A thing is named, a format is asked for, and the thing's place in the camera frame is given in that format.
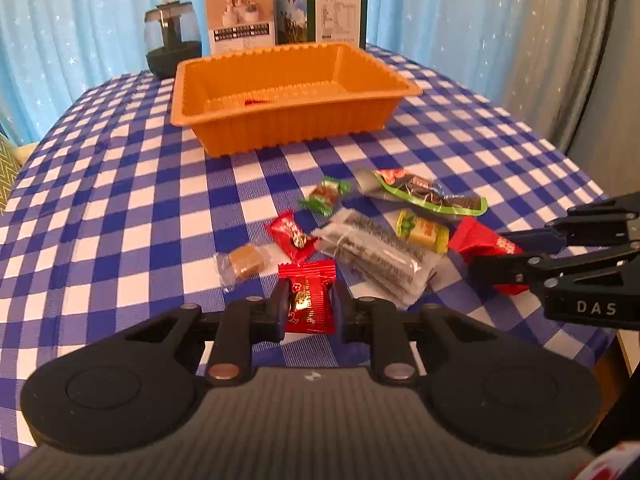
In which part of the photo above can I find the yellow green candy packet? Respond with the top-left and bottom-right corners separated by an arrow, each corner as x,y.
395,209 -> 451,255

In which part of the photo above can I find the brown caramel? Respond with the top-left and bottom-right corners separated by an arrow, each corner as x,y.
214,242 -> 279,295

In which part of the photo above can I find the white printed box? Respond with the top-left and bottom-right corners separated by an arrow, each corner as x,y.
204,0 -> 277,56

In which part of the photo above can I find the red gold-print candy packet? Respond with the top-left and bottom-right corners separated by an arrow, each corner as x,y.
277,261 -> 337,335

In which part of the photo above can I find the clear packet of dark snacks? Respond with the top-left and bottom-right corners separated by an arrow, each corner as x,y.
312,208 -> 441,310

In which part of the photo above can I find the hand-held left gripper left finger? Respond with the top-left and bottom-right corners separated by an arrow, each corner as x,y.
124,278 -> 292,387

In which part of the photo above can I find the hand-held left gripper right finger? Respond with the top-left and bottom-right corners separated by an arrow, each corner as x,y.
333,279 -> 482,387

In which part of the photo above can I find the grey curtain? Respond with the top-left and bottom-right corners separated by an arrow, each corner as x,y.
500,0 -> 640,186

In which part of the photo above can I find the green printed box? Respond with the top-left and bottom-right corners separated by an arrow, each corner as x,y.
274,0 -> 369,50

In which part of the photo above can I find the green-wrapped brown candy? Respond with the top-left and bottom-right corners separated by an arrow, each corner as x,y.
298,176 -> 353,217

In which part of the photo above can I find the red candy with dark print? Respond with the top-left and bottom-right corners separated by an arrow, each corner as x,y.
265,210 -> 320,264

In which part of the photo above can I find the long green red snack packet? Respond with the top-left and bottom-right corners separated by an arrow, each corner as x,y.
356,167 -> 489,217

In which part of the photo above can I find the green zigzag cushion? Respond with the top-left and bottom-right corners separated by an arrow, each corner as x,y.
0,135 -> 24,217

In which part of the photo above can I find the red white printed clothing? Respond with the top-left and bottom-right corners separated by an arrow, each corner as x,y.
575,440 -> 640,480

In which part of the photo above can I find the orange plastic tray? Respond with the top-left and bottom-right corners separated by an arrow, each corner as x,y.
170,42 -> 424,158

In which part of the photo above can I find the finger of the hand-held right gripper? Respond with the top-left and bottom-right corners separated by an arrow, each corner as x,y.
469,242 -> 640,331
499,192 -> 640,254

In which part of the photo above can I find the large red snack packet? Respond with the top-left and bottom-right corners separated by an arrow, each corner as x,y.
446,216 -> 531,295

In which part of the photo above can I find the blue star curtain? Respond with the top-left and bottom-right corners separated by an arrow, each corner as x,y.
0,0 -> 617,147

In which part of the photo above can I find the blue white checked tablecloth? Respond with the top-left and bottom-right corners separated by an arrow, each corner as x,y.
0,42 -> 622,461

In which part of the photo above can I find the dark glass jar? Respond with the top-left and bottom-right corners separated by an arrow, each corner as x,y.
144,0 -> 203,80

